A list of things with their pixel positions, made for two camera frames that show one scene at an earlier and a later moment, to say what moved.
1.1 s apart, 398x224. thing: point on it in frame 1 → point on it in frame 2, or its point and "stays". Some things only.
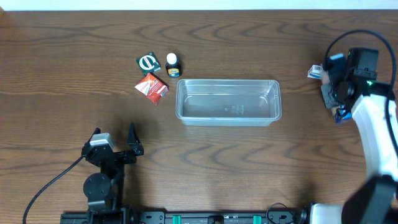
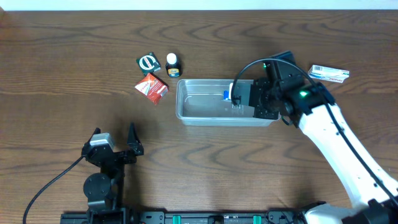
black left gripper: x=130 y=157 stays
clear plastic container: x=228 y=102 stays
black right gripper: x=330 y=86 → x=262 y=112
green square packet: x=148 y=63 stays
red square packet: x=153 y=88 stays
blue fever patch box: x=342 y=114 → x=226 y=94
